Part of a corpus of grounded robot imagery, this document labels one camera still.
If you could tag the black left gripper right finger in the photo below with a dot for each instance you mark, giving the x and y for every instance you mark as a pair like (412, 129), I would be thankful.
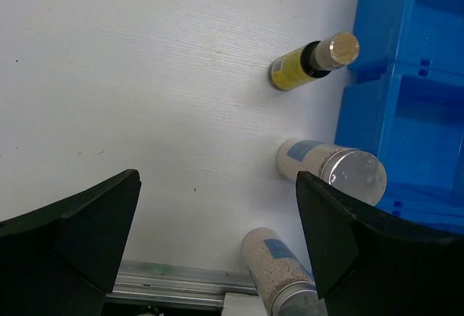
(368, 262)

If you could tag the yellow label bottle left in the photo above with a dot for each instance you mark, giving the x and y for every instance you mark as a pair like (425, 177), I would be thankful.
(314, 61)

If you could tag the blue three-compartment plastic bin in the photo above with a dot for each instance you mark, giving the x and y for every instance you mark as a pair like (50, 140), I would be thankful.
(406, 106)

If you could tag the white bead jar far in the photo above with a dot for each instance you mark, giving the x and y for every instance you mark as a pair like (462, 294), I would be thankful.
(352, 171)

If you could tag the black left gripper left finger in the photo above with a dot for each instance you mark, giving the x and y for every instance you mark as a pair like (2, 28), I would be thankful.
(63, 259)

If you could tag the white bead jar near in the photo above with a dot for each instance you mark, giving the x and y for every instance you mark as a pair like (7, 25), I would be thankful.
(282, 282)

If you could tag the aluminium table edge rail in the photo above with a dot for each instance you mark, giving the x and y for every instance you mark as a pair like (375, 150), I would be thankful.
(175, 286)

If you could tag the white bead jar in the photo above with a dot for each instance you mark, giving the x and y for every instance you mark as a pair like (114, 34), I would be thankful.
(282, 282)
(352, 171)

